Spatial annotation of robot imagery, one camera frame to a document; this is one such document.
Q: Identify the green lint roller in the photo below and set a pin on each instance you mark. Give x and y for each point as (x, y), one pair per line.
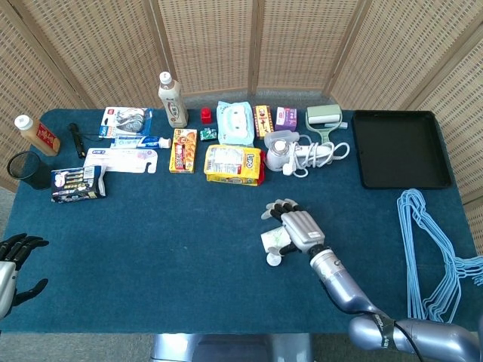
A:
(323, 115)

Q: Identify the yellow curry box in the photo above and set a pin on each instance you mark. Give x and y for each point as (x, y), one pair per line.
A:
(183, 151)

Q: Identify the narrow yellow red box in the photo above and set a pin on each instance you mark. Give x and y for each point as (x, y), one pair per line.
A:
(263, 121)

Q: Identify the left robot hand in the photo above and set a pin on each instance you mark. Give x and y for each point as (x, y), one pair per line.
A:
(7, 271)

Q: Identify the small red plastic block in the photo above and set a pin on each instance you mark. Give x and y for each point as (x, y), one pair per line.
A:
(206, 116)

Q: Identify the black mesh pen holder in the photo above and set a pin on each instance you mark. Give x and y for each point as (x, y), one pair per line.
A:
(30, 173)

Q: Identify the yellow Lipo snack bag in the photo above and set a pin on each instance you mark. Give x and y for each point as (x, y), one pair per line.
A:
(234, 164)

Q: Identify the dark blue tablecloth-covered table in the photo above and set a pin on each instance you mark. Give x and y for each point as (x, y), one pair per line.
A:
(170, 245)

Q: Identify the small purple box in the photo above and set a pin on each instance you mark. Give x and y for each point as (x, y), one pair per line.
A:
(285, 118)

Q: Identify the small green candy pack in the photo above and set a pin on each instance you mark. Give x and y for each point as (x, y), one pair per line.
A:
(207, 134)

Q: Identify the brown bottle with red label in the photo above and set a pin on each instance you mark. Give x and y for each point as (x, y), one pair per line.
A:
(39, 137)

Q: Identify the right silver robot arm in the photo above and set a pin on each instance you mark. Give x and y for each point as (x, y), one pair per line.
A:
(339, 283)

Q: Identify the blue white toothpaste tube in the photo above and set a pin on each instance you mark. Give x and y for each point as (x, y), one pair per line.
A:
(139, 142)

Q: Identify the white printed paper cup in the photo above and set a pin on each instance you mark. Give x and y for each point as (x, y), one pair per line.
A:
(273, 237)

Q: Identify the white toothbrush card pack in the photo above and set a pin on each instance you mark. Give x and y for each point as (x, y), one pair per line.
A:
(117, 160)

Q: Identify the dark sanitary pad pack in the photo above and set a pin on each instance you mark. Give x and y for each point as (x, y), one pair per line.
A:
(77, 184)

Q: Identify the milk tea bottle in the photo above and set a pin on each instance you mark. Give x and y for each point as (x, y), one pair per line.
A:
(173, 105)

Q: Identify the black rectangular tray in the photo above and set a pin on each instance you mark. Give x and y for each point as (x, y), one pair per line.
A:
(402, 151)

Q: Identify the clear hooks blister pack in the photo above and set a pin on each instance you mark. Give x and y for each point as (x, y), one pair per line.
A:
(126, 120)

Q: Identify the white handheld appliance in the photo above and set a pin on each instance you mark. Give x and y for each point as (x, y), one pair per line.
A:
(302, 151)

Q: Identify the wicker folding screen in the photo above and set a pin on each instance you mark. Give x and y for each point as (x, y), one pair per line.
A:
(211, 45)

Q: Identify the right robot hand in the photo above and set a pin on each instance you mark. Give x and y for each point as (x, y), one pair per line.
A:
(303, 228)

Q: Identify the light blue wet wipes pack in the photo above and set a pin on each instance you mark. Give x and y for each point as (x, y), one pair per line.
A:
(234, 122)

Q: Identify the silver robot torso base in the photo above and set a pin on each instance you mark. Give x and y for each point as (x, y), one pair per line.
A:
(226, 348)

